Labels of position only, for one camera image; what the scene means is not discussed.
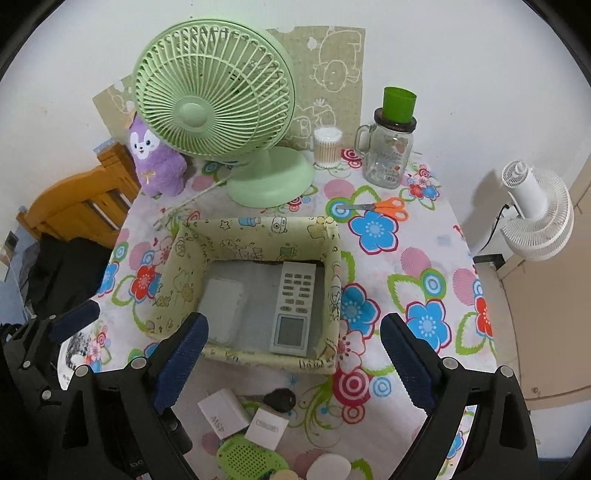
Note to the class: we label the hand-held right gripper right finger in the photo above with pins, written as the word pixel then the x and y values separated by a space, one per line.
pixel 408 364

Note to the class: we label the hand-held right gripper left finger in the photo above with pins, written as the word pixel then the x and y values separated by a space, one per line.
pixel 180 364

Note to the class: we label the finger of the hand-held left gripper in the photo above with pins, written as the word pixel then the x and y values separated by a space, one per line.
pixel 27 369
pixel 76 319

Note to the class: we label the white charger block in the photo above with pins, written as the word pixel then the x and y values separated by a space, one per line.
pixel 226 410

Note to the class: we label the black car key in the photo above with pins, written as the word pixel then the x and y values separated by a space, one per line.
pixel 279 399

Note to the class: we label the small white plug adapter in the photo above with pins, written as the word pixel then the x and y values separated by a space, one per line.
pixel 265 429

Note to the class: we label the green perforated case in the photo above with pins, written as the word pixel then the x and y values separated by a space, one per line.
pixel 244 459

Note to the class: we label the white oval case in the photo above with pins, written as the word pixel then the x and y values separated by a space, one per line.
pixel 328 468

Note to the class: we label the yellow cartoon fabric storage box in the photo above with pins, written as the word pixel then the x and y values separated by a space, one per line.
pixel 258 240

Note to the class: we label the white printed sheet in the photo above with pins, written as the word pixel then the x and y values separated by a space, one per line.
pixel 76 350

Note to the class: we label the black bag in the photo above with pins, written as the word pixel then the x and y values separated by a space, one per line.
pixel 60 277

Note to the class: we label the white power bank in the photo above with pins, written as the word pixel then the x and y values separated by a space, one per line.
pixel 221 309

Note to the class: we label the floral tablecloth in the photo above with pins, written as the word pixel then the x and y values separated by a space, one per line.
pixel 415 286

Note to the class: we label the wooden chair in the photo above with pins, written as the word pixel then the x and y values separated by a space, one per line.
pixel 78 198

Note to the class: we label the black flat object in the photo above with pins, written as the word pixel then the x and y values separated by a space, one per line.
pixel 489 261

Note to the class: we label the white remote control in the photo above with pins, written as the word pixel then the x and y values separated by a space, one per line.
pixel 295 295

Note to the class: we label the small beige object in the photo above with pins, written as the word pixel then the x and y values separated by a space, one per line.
pixel 287 476

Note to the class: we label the purple plush toy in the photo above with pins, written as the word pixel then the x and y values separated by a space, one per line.
pixel 154 166

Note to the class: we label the blue patterned item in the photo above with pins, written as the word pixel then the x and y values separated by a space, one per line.
pixel 104 147

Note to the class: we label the white clip fan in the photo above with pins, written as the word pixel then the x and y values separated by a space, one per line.
pixel 540 217

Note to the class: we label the glass mug jar black lid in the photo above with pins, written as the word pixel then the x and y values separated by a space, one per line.
pixel 385 157

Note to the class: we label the clear cotton swab container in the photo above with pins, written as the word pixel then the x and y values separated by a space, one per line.
pixel 328 152

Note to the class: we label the green desk fan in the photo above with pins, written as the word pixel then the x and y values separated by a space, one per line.
pixel 194 113

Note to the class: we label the green plastic cup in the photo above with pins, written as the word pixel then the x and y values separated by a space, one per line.
pixel 398 106

